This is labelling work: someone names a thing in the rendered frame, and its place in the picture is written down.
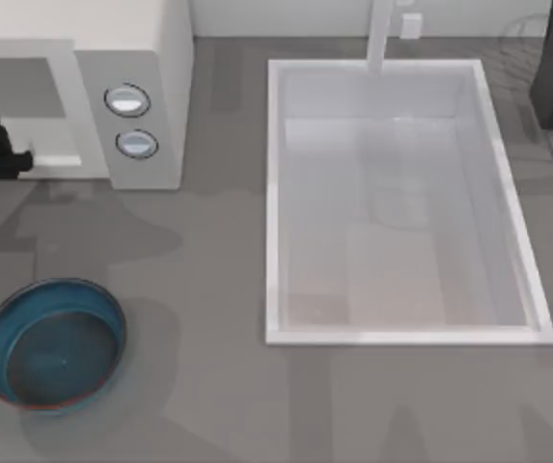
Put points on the white sink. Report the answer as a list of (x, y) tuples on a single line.
[(401, 299)]

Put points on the round microwave knob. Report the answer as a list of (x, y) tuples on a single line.
[(127, 100), (136, 144)]

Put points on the pale microwave oven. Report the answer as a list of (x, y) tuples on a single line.
[(126, 67)]

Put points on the tall white tap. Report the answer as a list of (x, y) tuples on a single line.
[(380, 34)]

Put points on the blue bowl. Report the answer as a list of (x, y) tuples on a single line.
[(51, 346)]

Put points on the white wall socket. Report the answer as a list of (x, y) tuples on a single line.
[(411, 25)]

